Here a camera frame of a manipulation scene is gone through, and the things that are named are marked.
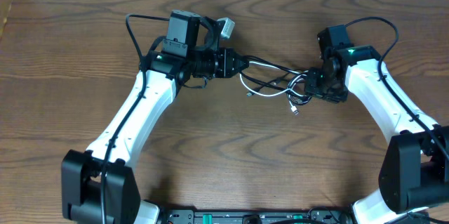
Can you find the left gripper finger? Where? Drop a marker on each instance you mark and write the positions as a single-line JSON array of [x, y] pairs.
[[241, 61], [239, 69]]

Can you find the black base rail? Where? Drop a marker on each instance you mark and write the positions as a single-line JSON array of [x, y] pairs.
[[314, 215]]

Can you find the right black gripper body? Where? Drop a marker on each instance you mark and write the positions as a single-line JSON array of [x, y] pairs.
[[318, 83]]

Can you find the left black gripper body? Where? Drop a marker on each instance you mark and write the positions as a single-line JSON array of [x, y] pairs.
[[220, 62]]

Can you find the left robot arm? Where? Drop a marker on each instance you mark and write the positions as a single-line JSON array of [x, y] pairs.
[[98, 184]]

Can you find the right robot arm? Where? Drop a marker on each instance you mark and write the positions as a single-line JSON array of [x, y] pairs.
[[414, 173]]

